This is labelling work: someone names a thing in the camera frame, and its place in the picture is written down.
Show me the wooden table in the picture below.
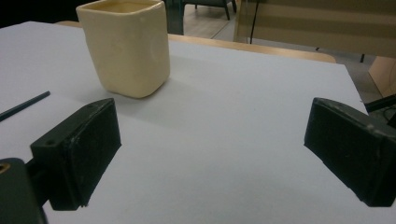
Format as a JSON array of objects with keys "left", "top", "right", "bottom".
[{"left": 55, "top": 20, "right": 337, "bottom": 64}]

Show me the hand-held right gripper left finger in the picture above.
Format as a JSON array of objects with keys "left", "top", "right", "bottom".
[{"left": 30, "top": 97, "right": 122, "bottom": 212}]

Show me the dark chair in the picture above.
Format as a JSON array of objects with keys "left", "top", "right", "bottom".
[{"left": 183, "top": 0, "right": 238, "bottom": 21}]

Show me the cream square pen holder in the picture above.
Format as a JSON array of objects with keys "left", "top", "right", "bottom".
[{"left": 76, "top": 0, "right": 171, "bottom": 100}]

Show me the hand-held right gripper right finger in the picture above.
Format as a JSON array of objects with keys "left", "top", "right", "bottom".
[{"left": 304, "top": 97, "right": 396, "bottom": 208}]

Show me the beige partition panel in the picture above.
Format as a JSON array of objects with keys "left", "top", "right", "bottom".
[{"left": 233, "top": 0, "right": 396, "bottom": 59}]

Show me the white table sheet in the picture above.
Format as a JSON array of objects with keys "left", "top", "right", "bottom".
[{"left": 0, "top": 21, "right": 396, "bottom": 224}]

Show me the black stand leg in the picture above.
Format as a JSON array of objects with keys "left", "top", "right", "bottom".
[{"left": 363, "top": 93, "right": 396, "bottom": 114}]

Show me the dark pencil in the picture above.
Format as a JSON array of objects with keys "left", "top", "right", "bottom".
[{"left": 0, "top": 91, "right": 51, "bottom": 122}]

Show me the black cable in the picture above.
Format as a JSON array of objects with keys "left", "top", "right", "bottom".
[{"left": 248, "top": 0, "right": 261, "bottom": 45}]

